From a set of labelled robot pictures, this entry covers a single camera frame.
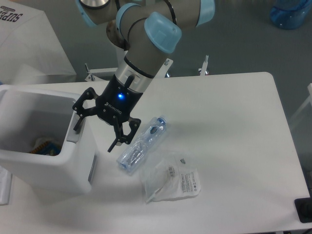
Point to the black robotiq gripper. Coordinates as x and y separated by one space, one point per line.
117 104

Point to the white push-lid trash can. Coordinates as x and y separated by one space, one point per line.
27 114

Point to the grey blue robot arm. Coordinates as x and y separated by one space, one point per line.
149 33

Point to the trash inside can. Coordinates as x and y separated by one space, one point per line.
46 146

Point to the clear plastic water bottle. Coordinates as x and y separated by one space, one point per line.
137 152

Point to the clear plastic packaging bag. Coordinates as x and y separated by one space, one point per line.
170 176

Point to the white cloth with lettering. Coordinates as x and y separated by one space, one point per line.
30 52

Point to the blue water jug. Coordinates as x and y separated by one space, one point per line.
289 14

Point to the black device at edge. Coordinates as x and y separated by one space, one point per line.
304 209

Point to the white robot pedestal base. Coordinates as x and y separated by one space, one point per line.
120 46

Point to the white frame at right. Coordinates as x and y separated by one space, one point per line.
303 115

